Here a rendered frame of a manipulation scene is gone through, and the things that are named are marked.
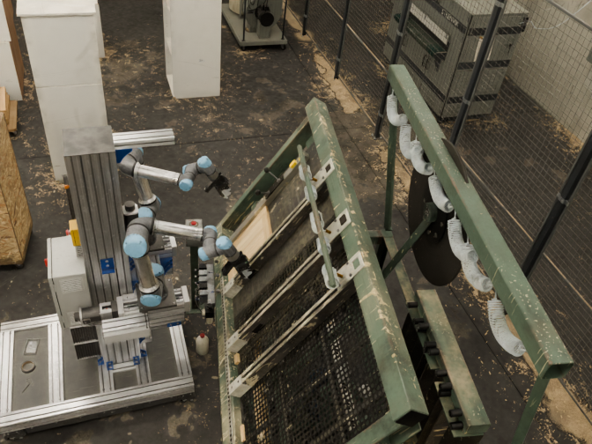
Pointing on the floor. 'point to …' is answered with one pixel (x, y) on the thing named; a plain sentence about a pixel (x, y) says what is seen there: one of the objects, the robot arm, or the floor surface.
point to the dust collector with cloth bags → (255, 22)
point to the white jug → (202, 344)
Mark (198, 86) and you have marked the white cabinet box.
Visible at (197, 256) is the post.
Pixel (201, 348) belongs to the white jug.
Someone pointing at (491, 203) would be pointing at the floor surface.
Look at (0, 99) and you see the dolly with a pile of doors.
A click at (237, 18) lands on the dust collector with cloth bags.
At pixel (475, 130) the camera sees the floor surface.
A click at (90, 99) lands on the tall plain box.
